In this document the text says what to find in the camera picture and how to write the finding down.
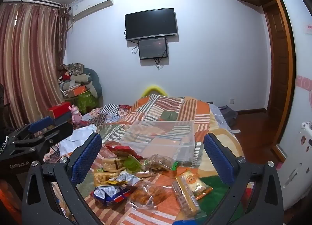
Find clear orange snack packet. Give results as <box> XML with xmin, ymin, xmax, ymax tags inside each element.
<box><xmin>127</xmin><ymin>182</ymin><xmax>168</xmax><ymax>212</ymax></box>

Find wooden door frame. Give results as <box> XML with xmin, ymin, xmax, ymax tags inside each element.
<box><xmin>262</xmin><ymin>0</ymin><xmax>296</xmax><ymax>164</ymax></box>

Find small black wall monitor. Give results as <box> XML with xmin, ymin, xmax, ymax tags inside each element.
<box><xmin>138</xmin><ymin>37</ymin><xmax>168</xmax><ymax>60</ymax></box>

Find brown cracker packet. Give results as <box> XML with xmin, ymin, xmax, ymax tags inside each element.
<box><xmin>101</xmin><ymin>157</ymin><xmax>127</xmax><ymax>173</ymax></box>

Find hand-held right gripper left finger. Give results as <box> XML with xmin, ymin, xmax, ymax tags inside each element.
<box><xmin>21</xmin><ymin>132</ymin><xmax>103</xmax><ymax>225</ymax></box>

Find red snack packet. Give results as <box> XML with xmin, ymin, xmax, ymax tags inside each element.
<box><xmin>105</xmin><ymin>144</ymin><xmax>143</xmax><ymax>160</ymax></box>

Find orange box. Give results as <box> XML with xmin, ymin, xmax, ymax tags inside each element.
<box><xmin>65</xmin><ymin>85</ymin><xmax>88</xmax><ymax>97</ymax></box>

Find long wafer packet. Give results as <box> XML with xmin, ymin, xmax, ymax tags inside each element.
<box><xmin>172</xmin><ymin>181</ymin><xmax>206</xmax><ymax>218</ymax></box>

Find yellow round object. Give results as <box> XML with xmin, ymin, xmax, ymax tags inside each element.
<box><xmin>142</xmin><ymin>84</ymin><xmax>168</xmax><ymax>97</ymax></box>

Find person's left forearm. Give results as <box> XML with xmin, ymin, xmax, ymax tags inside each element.
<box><xmin>0</xmin><ymin>179</ymin><xmax>25</xmax><ymax>216</ymax></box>

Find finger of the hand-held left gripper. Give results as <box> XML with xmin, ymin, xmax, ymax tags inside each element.
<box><xmin>10</xmin><ymin>116</ymin><xmax>56</xmax><ymax>143</ymax></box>
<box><xmin>11</xmin><ymin>121</ymin><xmax>74</xmax><ymax>154</ymax></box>

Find small biscuit packet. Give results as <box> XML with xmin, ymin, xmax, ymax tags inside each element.
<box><xmin>133</xmin><ymin>170</ymin><xmax>153</xmax><ymax>179</ymax></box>

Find light blue cloth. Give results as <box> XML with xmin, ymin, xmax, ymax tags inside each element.
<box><xmin>59</xmin><ymin>124</ymin><xmax>98</xmax><ymax>154</ymax></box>

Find black box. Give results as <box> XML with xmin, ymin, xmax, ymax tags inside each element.
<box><xmin>52</xmin><ymin>113</ymin><xmax>74</xmax><ymax>125</ymax></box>

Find dark bag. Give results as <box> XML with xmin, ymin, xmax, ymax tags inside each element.
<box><xmin>217</xmin><ymin>106</ymin><xmax>238</xmax><ymax>127</ymax></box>

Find red box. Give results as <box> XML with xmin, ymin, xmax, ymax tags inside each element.
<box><xmin>46</xmin><ymin>101</ymin><xmax>72</xmax><ymax>118</ymax></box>

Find clear nut bag green clip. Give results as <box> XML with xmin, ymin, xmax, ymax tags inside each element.
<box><xmin>144</xmin><ymin>154</ymin><xmax>179</xmax><ymax>172</ymax></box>

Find pink plush toy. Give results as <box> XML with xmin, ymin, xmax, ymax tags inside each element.
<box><xmin>68</xmin><ymin>104</ymin><xmax>83</xmax><ymax>124</ymax></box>

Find striped red curtain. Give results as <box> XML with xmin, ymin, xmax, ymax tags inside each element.
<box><xmin>0</xmin><ymin>2</ymin><xmax>71</xmax><ymax>130</ymax></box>

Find blue snack packet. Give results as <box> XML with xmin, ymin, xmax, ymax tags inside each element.
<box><xmin>91</xmin><ymin>184</ymin><xmax>138</xmax><ymax>206</ymax></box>

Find clear plastic storage box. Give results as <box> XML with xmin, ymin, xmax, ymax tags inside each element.
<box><xmin>119</xmin><ymin>120</ymin><xmax>204</xmax><ymax>162</ymax></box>

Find white air conditioner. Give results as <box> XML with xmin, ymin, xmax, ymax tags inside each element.
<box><xmin>69</xmin><ymin>0</ymin><xmax>114</xmax><ymax>19</ymax></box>

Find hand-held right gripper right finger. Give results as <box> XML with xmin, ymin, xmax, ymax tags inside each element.
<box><xmin>203</xmin><ymin>132</ymin><xmax>284</xmax><ymax>225</ymax></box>

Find black wall television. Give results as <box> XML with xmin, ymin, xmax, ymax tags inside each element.
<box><xmin>124</xmin><ymin>8</ymin><xmax>178</xmax><ymax>41</ymax></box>

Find lime green snack packet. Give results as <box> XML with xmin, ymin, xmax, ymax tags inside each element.
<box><xmin>123</xmin><ymin>154</ymin><xmax>144</xmax><ymax>173</ymax></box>

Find white and yellow snack packet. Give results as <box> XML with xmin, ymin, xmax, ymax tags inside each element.
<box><xmin>106</xmin><ymin>173</ymin><xmax>140</xmax><ymax>186</ymax></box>

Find green box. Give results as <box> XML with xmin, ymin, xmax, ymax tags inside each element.
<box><xmin>77</xmin><ymin>91</ymin><xmax>95</xmax><ymax>115</ymax></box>

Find yellow cake packet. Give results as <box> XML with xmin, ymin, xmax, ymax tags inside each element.
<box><xmin>175</xmin><ymin>171</ymin><xmax>214</xmax><ymax>201</ymax></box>

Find pile of cushions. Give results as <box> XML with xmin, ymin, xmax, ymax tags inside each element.
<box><xmin>57</xmin><ymin>63</ymin><xmax>103</xmax><ymax>99</ymax></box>

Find white door with stickers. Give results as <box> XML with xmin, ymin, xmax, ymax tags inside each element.
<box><xmin>269</xmin><ymin>0</ymin><xmax>312</xmax><ymax>212</ymax></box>

